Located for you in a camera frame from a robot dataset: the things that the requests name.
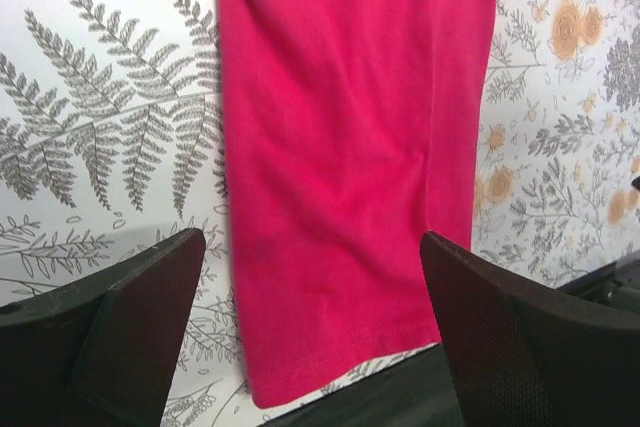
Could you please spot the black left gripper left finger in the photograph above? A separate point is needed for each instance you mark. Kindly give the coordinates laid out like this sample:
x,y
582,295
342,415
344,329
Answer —
x,y
102,350

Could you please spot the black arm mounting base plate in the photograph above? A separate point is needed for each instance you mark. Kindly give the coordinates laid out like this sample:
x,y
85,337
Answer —
x,y
419,391

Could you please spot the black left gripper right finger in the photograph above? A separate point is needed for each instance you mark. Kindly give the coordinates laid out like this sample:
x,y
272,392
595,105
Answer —
x,y
524,354

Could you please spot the pink t shirt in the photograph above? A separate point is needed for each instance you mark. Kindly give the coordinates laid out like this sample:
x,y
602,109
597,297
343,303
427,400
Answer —
x,y
350,130

